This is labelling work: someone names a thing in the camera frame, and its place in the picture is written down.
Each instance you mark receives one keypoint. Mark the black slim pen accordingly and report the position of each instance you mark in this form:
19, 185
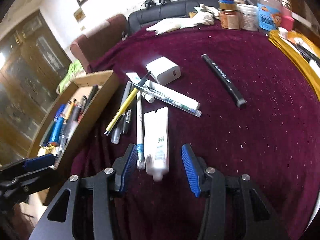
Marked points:
126, 121

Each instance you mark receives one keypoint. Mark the pink container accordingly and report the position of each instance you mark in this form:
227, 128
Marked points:
287, 22

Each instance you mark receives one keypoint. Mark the white cream tube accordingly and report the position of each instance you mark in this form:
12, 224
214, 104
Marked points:
156, 143

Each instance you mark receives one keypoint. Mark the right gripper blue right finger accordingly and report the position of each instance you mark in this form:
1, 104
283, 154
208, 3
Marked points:
193, 169

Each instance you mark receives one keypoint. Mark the brown cardboard canister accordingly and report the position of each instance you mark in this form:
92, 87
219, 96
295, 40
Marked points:
229, 19

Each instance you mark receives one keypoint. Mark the black leather sofa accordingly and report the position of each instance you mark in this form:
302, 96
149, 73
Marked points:
176, 9

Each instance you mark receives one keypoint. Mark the white paper sheet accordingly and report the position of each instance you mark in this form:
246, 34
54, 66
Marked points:
171, 24

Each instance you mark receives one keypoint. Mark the yellow tray with pens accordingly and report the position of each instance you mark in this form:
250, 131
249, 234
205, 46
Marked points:
310, 73

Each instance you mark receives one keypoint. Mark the stacked tape rolls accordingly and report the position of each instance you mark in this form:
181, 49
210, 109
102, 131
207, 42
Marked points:
229, 5

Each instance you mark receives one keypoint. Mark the clear blue ballpoint pen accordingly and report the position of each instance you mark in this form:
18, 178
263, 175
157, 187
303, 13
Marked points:
166, 99

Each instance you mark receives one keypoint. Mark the black marker pen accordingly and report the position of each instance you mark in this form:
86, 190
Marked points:
229, 86

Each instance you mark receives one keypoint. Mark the white gloves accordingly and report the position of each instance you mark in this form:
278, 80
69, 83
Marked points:
205, 15

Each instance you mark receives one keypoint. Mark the white toothbrush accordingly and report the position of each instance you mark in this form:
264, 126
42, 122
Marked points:
139, 125

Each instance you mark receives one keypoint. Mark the white marker pen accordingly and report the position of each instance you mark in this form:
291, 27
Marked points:
148, 97

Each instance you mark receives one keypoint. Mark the brown armchair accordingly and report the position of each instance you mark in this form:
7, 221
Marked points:
94, 44

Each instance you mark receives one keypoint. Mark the green patterned blanket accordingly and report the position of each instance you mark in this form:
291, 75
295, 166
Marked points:
75, 71

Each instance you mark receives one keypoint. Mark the yellow black mechanical pencil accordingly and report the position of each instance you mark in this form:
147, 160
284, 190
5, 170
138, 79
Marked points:
68, 109

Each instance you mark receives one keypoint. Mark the yellow black pen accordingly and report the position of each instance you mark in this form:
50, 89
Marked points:
124, 106

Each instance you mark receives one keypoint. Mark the blue marker pen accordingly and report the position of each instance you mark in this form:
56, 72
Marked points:
58, 113

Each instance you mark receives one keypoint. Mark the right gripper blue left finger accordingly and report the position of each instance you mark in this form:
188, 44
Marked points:
124, 167

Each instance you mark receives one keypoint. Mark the clear gel pen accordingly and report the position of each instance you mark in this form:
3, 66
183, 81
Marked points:
116, 131

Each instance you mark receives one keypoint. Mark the black red pen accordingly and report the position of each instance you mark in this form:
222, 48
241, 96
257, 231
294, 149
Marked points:
76, 113

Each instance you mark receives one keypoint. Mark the wooden glass cabinet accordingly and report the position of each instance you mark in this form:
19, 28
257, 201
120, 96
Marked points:
32, 66

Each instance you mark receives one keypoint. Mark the white plastic tub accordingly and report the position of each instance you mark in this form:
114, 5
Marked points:
248, 17

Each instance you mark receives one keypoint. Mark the maroon tablecloth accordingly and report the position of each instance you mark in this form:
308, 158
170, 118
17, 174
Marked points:
275, 139

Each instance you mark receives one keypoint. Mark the blue labelled plastic jar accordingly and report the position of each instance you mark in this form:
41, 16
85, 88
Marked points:
269, 14

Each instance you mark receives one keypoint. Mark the cardboard tray box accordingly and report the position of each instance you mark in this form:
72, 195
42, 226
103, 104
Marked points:
108, 83

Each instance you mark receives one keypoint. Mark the white power adapter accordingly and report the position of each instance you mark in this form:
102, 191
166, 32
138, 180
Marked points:
163, 70

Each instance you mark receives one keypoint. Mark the white tube long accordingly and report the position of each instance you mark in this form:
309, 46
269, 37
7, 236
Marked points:
166, 95

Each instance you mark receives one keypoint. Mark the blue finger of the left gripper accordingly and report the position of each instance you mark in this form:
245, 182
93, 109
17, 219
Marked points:
34, 164

